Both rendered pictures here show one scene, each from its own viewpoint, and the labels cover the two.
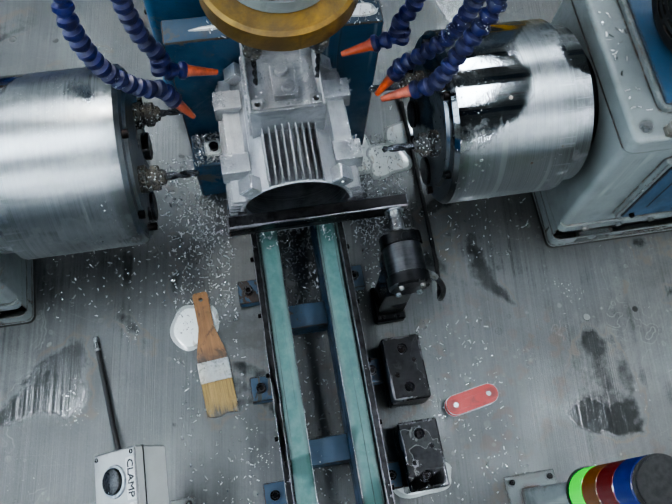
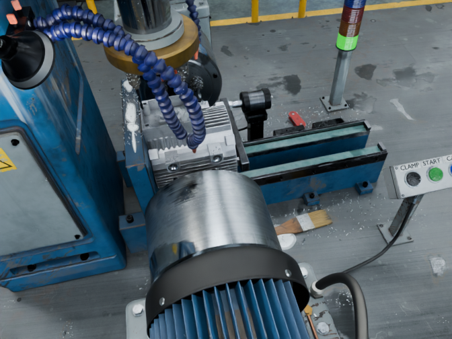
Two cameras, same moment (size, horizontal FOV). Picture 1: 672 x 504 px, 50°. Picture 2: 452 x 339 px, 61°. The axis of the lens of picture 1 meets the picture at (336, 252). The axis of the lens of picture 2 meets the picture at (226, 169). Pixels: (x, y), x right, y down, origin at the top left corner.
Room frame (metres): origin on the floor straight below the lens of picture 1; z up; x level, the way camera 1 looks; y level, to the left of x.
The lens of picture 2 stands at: (0.33, 0.75, 1.70)
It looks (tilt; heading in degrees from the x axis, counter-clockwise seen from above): 49 degrees down; 278
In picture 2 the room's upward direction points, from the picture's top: 5 degrees counter-clockwise
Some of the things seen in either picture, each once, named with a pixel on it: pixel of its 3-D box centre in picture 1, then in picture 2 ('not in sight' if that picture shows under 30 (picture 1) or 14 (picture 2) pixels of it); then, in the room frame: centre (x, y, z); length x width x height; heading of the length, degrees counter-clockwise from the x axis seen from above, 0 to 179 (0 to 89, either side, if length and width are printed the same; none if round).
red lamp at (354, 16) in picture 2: (631, 488); (352, 11); (0.09, -0.35, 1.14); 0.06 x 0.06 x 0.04
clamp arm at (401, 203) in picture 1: (318, 215); (234, 131); (0.41, 0.03, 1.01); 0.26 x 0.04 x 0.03; 107
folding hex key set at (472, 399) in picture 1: (471, 399); (296, 120); (0.22, -0.24, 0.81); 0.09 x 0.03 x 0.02; 117
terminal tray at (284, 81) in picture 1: (282, 85); (169, 122); (0.55, 0.10, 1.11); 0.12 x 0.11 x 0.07; 17
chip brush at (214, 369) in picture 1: (211, 352); (294, 225); (0.24, 0.17, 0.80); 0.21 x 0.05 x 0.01; 22
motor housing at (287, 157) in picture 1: (287, 145); (191, 147); (0.52, 0.09, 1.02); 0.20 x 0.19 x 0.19; 17
